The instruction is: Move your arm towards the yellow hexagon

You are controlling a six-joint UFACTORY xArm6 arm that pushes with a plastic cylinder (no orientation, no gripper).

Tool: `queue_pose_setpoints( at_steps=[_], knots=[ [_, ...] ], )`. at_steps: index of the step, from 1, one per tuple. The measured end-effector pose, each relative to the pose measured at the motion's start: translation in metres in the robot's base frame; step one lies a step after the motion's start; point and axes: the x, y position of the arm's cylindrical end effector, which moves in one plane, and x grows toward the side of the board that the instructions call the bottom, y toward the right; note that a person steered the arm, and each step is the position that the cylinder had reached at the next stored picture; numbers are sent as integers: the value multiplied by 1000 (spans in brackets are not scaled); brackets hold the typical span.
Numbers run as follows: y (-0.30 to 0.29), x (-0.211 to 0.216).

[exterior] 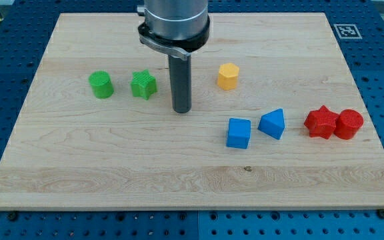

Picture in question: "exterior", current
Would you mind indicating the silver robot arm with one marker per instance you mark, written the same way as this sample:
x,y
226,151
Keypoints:
x,y
174,27

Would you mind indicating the yellow hexagon block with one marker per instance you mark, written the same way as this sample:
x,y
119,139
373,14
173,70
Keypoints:
x,y
228,76

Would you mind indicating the blue cube block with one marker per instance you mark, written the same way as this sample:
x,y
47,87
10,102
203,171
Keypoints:
x,y
238,133

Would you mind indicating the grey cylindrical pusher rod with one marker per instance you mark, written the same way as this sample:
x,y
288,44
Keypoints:
x,y
180,80

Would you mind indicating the green star block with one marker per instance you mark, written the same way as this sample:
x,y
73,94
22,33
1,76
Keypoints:
x,y
143,84

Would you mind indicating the blue triangular prism block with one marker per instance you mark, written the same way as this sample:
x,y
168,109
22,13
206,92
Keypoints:
x,y
273,124

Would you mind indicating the wooden board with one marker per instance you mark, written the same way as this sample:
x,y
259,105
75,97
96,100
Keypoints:
x,y
70,151

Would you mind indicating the green cylinder block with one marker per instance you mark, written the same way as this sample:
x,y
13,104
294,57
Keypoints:
x,y
101,84

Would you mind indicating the red star block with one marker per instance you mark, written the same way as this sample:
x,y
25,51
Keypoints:
x,y
321,122

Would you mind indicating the red cylinder block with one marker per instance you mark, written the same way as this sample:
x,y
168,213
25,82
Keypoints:
x,y
348,123

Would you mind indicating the white fiducial marker tag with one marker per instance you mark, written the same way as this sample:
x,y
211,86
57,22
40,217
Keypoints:
x,y
347,31

